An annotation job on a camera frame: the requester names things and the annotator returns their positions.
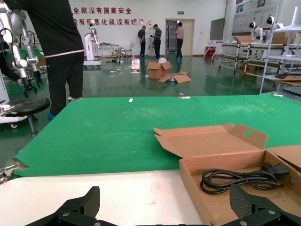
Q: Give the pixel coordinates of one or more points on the white humanoid robot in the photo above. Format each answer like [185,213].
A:
[256,30]
[271,20]

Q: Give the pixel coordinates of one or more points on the open cardboard carton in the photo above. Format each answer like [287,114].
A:
[156,70]

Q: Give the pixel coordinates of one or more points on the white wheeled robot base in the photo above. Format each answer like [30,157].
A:
[9,118]

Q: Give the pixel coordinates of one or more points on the cluttered work table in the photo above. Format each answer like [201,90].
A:
[113,48]

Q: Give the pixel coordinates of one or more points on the person in black clothes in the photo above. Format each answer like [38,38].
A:
[58,35]

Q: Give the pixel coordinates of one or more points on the dark display screen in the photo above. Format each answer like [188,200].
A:
[217,28]

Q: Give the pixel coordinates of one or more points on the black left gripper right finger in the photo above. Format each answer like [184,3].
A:
[240,202]

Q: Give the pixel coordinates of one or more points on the green table mat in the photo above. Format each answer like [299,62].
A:
[105,131]

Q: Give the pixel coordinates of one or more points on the cardboard box with holed flap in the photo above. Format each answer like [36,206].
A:
[211,146]

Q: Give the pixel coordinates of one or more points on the pipe frame rack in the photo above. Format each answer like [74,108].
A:
[235,57]

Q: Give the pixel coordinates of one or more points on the pink and white package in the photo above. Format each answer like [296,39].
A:
[136,65]

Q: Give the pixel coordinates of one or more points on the wall poster board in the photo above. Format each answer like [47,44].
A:
[249,16]

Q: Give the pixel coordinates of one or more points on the black stool with chrome base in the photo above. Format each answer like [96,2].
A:
[28,104]

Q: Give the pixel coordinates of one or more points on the man in pink shirt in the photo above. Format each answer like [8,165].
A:
[180,37]

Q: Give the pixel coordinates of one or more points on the silver two-armed robot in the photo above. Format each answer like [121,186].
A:
[17,28]

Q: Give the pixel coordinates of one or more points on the man in dark grey shirt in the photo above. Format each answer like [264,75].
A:
[142,40]

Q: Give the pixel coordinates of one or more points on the flat cardboard sheet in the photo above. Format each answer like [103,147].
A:
[289,81]

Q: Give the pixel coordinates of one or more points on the red box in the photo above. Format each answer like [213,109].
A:
[210,51]

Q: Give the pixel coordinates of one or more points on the white standing fan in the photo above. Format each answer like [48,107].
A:
[132,45]

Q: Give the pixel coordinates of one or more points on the flattened cardboard carton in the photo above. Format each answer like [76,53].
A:
[181,78]

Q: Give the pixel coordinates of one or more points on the metal spring clip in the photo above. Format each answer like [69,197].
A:
[14,164]
[278,94]
[183,96]
[74,99]

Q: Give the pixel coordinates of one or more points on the white standing robot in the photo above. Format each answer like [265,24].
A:
[90,47]

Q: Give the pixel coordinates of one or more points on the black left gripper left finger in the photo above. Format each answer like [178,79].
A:
[90,202]

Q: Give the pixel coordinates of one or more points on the white shelf frame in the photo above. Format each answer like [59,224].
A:
[291,29]

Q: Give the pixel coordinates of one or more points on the man in striped shirt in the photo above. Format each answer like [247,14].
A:
[157,40]

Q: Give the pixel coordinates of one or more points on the small white sticker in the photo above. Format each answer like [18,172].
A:
[131,100]

